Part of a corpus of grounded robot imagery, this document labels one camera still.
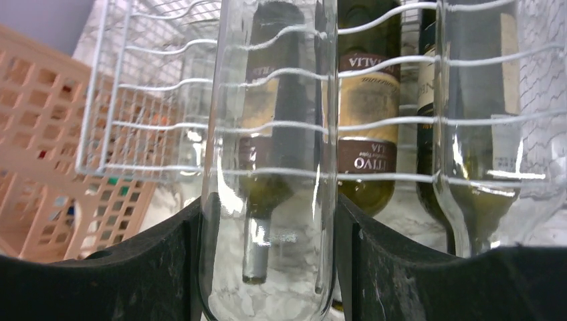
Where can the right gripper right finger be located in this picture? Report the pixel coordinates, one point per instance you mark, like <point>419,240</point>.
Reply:
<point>384,275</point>

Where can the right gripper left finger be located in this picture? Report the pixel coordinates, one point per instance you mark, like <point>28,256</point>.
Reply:
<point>151,276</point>

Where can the dark green wine bottle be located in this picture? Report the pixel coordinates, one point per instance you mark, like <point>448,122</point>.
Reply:
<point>425,107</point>

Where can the clear bottle silver cap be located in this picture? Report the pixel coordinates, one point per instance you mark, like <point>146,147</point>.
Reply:
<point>301,273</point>

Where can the green wine bottle brown label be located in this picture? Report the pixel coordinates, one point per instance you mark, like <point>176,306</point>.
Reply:
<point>269,216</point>

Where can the clear glass bottle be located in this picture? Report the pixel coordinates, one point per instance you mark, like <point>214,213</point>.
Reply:
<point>501,125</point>
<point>195,98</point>

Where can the green wine bottle white label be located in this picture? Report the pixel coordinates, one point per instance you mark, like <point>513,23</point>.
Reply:
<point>368,98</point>

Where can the orange plastic file organizer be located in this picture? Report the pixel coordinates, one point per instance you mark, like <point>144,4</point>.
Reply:
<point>49,212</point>

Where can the white wire wine rack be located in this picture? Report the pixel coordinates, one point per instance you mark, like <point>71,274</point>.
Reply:
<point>133,121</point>

